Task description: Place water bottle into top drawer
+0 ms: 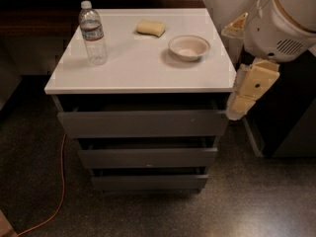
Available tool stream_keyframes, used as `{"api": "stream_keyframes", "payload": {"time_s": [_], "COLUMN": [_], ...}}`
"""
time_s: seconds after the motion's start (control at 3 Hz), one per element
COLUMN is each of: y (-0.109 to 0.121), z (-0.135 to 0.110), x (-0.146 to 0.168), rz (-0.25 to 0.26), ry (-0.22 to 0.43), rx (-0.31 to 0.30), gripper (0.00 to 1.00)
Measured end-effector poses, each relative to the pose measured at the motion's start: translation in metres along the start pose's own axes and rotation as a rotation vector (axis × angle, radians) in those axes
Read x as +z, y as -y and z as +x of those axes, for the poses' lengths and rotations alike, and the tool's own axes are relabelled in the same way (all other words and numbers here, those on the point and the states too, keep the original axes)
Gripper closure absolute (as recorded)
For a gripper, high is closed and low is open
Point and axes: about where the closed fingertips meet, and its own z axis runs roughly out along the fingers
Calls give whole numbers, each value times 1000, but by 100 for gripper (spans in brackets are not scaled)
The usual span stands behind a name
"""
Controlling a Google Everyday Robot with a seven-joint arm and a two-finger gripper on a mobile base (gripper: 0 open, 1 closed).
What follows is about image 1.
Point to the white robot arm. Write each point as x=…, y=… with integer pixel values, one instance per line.
x=273, y=32

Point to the clear plastic water bottle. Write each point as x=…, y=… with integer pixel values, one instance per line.
x=92, y=33

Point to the white top drawer cabinet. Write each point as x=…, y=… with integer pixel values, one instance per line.
x=141, y=70

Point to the grey drawer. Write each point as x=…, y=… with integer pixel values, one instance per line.
x=161, y=121
x=155, y=152
x=151, y=179

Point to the grey middle drawer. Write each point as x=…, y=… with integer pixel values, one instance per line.
x=155, y=152

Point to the dark wooden bench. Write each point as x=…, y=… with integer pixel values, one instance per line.
x=59, y=18

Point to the yellow sponge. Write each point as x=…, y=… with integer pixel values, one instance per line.
x=152, y=28

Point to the dark cabinet at right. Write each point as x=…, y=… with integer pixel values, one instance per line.
x=282, y=123

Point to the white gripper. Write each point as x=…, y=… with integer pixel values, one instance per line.
x=275, y=30

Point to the grey bottom drawer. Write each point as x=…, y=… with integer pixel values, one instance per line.
x=151, y=179

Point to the white paper bowl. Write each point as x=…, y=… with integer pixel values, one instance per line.
x=189, y=48

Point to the grey top drawer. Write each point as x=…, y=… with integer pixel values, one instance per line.
x=161, y=121

